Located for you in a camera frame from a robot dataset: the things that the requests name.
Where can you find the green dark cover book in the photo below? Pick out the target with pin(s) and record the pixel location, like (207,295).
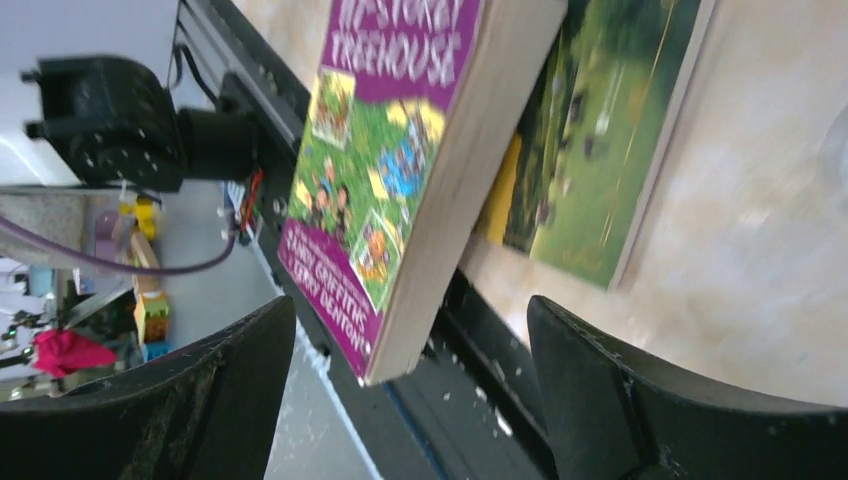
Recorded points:
(574,184)

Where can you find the purple Treehouse book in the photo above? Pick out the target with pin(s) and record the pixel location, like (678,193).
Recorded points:
(405,135)

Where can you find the red cloth object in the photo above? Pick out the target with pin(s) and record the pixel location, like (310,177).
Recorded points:
(60,353)

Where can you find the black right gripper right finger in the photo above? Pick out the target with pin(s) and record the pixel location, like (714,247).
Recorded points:
(615,411)

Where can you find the colourful toy blocks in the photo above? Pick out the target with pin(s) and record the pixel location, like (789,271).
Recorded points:
(125,235)

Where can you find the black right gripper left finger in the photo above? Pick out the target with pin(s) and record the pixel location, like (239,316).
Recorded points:
(205,411)

